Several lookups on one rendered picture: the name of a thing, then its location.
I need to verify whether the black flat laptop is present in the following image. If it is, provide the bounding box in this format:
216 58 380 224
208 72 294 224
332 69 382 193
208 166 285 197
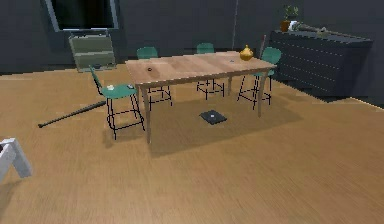
199 109 228 126

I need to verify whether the grey elongated object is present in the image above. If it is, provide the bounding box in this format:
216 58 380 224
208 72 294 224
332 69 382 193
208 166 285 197
295 22 334 38

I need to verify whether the black baseball bat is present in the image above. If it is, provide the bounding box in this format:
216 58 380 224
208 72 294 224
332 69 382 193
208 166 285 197
37 100 107 129

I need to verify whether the wooden dining table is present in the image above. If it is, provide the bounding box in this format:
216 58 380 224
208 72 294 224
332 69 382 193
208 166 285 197
124 50 278 145

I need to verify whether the dark grey sideboard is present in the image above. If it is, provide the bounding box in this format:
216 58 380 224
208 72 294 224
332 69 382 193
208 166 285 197
268 29 374 99

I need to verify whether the golden round pot with lid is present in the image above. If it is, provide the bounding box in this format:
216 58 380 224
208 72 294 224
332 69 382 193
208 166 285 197
239 44 255 62

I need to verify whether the window with grey frame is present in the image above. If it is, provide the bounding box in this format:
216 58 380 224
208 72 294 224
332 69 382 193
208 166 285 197
44 0 120 33

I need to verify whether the green chair with black legs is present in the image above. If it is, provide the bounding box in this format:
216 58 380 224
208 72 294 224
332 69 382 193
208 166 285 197
236 46 283 111
136 46 174 112
88 64 147 141
195 42 226 101

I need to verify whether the dark red stick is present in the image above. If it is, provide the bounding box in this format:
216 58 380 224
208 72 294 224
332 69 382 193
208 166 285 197
259 34 268 54

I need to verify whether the house plant in orange pot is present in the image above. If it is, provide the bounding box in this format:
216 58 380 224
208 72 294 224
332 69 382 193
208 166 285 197
279 4 300 33

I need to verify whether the thin grey floor lamp pole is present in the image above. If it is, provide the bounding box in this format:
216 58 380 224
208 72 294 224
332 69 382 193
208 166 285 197
231 0 240 52

